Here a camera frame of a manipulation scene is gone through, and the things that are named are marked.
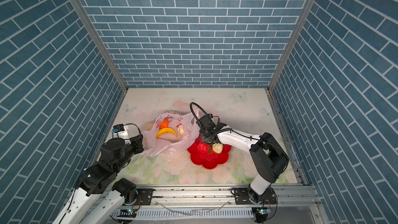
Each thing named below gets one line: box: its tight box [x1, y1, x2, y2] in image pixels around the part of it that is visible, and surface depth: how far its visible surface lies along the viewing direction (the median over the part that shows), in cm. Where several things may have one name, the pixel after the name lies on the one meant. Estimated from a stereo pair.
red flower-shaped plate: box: [187, 133, 232, 170], surface depth 87 cm
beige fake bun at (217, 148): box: [212, 142, 223, 154], surface depth 86 cm
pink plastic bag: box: [141, 108, 201, 158], surface depth 85 cm
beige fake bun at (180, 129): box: [177, 124, 185, 136], surface depth 94 cm
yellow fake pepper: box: [155, 127, 178, 139], surface depth 98 cm
